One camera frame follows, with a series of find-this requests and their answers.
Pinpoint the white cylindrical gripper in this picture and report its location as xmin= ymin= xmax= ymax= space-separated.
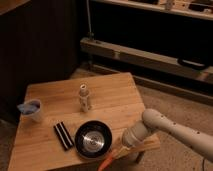
xmin=113 ymin=121 xmax=150 ymax=158

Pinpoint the orange pepper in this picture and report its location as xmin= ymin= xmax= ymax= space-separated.
xmin=97 ymin=151 xmax=117 ymax=171

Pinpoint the black cable on floor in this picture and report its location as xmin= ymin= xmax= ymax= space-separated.
xmin=200 ymin=158 xmax=209 ymax=171

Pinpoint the black ceramic bowl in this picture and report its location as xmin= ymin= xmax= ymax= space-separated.
xmin=75 ymin=120 xmax=112 ymax=159

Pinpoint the black case handle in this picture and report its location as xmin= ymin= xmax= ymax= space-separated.
xmin=177 ymin=58 xmax=209 ymax=70

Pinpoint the long grey case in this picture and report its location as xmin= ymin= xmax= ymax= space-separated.
xmin=80 ymin=37 xmax=213 ymax=84

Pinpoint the white patterned bottle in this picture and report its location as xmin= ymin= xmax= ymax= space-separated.
xmin=79 ymin=84 xmax=91 ymax=113

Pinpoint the blue cloth in cup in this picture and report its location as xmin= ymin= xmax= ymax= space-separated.
xmin=17 ymin=103 xmax=40 ymax=115

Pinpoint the black white striped block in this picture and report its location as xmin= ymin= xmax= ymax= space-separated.
xmin=53 ymin=122 xmax=74 ymax=151

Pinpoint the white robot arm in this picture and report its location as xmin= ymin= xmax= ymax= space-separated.
xmin=113 ymin=108 xmax=213 ymax=162

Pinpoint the metal vertical pole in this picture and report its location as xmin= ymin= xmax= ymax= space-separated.
xmin=86 ymin=0 xmax=94 ymax=41

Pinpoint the wooden shelf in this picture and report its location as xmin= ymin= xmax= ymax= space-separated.
xmin=92 ymin=0 xmax=213 ymax=21

